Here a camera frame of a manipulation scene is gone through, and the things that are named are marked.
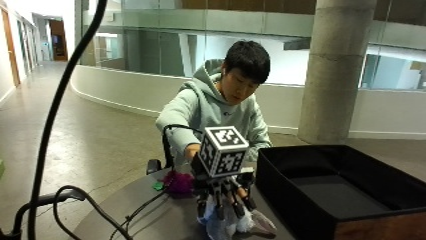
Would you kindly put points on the white plush toy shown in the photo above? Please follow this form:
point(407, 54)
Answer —
point(248, 223)

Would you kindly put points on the purple fuzzy plush toy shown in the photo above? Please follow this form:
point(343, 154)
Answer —
point(179, 184)

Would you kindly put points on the small green toy piece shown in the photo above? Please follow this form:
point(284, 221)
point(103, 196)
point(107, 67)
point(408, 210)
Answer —
point(158, 186)

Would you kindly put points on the white cube with black markers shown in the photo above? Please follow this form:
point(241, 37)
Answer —
point(222, 150)

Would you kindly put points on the black chair armrest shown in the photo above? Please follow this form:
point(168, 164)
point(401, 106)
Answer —
point(154, 166)

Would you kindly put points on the large black open box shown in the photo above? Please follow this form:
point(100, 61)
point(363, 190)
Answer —
point(341, 186)

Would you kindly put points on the the person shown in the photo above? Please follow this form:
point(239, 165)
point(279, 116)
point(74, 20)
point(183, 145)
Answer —
point(200, 106)

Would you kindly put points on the black bent stand tube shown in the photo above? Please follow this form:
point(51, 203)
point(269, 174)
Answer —
point(44, 200)

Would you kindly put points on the round concrete column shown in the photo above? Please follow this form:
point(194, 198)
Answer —
point(335, 73)

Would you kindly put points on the glass balustrade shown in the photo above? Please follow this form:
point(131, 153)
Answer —
point(178, 43)

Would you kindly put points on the brown wooden door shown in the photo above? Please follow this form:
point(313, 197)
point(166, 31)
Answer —
point(58, 40)

